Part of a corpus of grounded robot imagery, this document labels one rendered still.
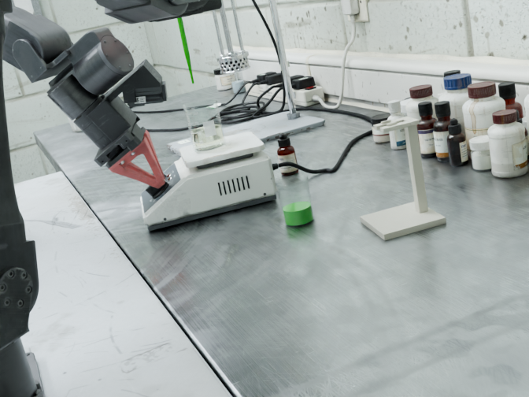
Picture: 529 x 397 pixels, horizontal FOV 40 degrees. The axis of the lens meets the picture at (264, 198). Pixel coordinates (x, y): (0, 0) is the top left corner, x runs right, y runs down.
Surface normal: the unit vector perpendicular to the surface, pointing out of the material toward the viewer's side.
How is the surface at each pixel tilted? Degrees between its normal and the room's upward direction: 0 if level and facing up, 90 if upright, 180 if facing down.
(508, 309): 0
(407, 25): 90
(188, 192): 90
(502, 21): 90
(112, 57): 65
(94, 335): 0
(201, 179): 90
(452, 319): 0
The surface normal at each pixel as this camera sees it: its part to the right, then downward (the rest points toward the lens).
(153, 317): -0.19, -0.94
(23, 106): 0.37, 0.20
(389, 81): -0.90, 0.29
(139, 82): 0.07, 0.37
